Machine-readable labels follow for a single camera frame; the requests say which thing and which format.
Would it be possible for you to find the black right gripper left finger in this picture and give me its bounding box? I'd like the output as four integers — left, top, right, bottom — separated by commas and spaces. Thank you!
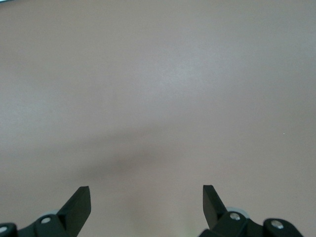
0, 185, 93, 237

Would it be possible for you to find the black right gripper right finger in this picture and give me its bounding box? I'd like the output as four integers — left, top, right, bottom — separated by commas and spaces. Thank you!
198, 184, 305, 237

